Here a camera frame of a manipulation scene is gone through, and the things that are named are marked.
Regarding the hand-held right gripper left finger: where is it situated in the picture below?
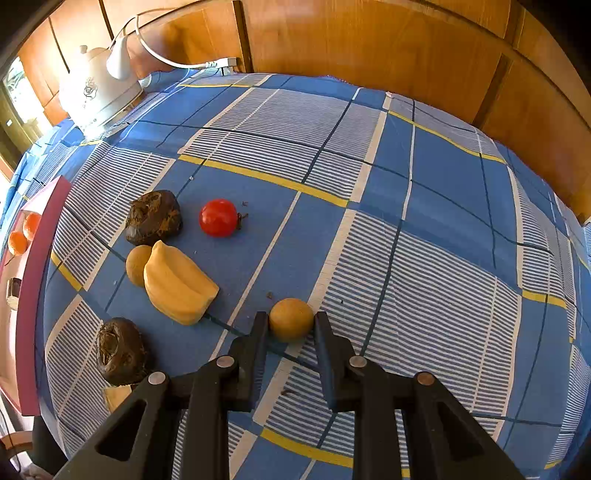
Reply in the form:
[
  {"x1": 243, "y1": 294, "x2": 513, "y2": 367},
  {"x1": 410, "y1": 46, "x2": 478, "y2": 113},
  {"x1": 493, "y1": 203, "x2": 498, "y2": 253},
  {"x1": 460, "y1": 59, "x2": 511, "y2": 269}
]
[{"x1": 54, "y1": 311, "x2": 271, "y2": 480}]

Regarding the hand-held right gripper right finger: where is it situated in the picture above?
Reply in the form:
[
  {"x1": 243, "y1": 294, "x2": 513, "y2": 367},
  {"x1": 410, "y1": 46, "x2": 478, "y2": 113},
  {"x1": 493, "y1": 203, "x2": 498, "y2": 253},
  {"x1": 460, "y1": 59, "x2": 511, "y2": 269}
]
[{"x1": 313, "y1": 311, "x2": 525, "y2": 480}]

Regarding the small yellow round fruit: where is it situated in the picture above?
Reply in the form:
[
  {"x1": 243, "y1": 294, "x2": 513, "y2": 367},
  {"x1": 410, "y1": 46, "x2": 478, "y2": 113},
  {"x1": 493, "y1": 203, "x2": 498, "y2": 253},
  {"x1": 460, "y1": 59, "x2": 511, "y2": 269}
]
[
  {"x1": 126, "y1": 245, "x2": 153, "y2": 288},
  {"x1": 269, "y1": 298, "x2": 315, "y2": 342}
]

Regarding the yellow banana bunch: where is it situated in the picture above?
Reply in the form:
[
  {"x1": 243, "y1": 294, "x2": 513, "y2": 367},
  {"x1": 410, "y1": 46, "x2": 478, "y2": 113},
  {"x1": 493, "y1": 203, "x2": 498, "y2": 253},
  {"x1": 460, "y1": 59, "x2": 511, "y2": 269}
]
[{"x1": 143, "y1": 240, "x2": 220, "y2": 326}]

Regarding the dark brown wrinkled fruit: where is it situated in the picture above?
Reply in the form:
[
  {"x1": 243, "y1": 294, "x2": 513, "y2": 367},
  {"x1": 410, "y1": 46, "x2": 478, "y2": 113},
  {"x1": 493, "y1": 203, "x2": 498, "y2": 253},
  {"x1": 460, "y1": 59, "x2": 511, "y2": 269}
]
[
  {"x1": 124, "y1": 190, "x2": 182, "y2": 246},
  {"x1": 96, "y1": 317, "x2": 151, "y2": 386}
]

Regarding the pink-rimmed cardboard box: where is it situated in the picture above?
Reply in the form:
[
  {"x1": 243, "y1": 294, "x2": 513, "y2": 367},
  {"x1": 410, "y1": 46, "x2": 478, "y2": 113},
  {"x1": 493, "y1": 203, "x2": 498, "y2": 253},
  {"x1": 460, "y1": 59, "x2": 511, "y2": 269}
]
[{"x1": 0, "y1": 175, "x2": 72, "y2": 416}]

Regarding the red tomato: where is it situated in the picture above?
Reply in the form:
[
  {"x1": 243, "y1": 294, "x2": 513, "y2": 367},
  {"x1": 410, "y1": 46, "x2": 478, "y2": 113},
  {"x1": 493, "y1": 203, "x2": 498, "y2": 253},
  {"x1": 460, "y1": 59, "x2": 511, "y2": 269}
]
[{"x1": 199, "y1": 199, "x2": 243, "y2": 238}]

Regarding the blue checked tablecloth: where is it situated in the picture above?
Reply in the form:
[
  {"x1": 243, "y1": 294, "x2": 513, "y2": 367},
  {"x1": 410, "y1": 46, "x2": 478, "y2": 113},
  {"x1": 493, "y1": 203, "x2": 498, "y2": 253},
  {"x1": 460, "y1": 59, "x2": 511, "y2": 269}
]
[{"x1": 0, "y1": 71, "x2": 591, "y2": 480}]

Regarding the white power plug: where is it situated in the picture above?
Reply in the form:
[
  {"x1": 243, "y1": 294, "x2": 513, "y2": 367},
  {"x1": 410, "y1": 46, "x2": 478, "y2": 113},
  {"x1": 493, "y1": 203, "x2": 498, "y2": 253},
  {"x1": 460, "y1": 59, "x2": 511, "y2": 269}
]
[{"x1": 205, "y1": 56, "x2": 241, "y2": 75}]

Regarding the white ceramic electric kettle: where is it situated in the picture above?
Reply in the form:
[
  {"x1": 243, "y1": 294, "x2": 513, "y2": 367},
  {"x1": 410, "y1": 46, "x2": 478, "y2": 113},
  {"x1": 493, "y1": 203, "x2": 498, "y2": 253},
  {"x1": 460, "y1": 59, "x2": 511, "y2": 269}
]
[{"x1": 58, "y1": 37, "x2": 146, "y2": 139}]

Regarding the wooden glass door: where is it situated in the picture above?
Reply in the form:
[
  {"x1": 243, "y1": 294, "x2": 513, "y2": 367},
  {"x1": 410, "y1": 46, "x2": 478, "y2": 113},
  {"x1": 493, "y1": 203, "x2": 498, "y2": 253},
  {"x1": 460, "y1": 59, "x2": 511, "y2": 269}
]
[{"x1": 0, "y1": 58, "x2": 47, "y2": 176}]

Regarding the white power cable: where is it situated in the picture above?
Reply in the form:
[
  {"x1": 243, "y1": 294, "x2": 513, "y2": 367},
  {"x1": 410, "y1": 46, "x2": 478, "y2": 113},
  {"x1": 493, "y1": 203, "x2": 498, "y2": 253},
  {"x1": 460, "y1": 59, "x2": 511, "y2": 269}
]
[{"x1": 110, "y1": 15, "x2": 220, "y2": 70}]

